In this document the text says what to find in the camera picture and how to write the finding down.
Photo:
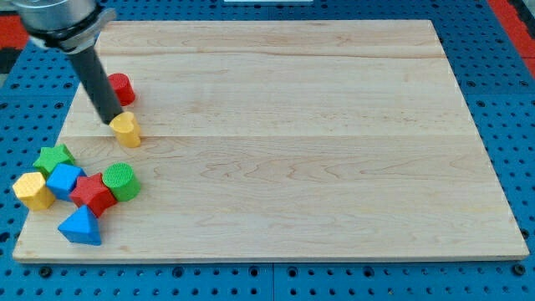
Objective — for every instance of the green star block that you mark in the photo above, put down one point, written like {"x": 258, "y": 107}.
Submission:
{"x": 50, "y": 157}

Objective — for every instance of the yellow heart block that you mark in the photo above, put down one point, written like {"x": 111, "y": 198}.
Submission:
{"x": 126, "y": 129}

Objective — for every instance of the light wooden board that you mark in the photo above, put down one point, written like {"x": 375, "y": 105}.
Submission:
{"x": 286, "y": 141}

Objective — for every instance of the red star block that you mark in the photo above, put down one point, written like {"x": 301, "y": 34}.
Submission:
{"x": 91, "y": 191}

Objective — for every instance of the blue triangle block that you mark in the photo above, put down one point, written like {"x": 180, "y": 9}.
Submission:
{"x": 81, "y": 227}

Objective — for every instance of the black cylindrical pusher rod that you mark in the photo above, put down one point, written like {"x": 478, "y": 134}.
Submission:
{"x": 97, "y": 86}

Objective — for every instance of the yellow hexagon block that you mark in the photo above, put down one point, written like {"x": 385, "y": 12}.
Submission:
{"x": 30, "y": 188}

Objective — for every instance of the red cylinder block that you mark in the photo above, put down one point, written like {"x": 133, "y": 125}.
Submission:
{"x": 122, "y": 87}

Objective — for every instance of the green cylinder block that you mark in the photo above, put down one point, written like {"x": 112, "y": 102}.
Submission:
{"x": 122, "y": 181}

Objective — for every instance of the blue cube block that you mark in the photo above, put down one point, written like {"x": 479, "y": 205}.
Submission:
{"x": 63, "y": 179}

